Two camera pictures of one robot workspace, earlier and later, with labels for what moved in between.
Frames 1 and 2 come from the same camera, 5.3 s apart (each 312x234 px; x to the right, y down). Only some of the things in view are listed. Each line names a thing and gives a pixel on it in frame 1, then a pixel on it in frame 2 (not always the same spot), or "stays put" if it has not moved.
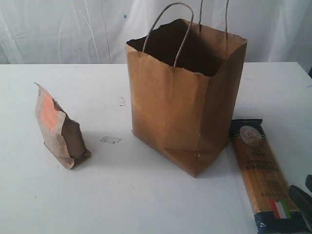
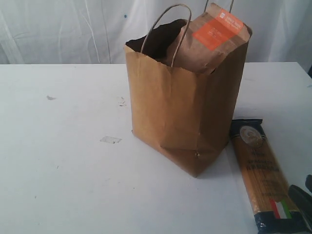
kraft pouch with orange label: (62, 132) to (206, 42)
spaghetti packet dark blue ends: (264, 181) stays put
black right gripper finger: (303, 200) stays put
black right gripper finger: (308, 182) stays put
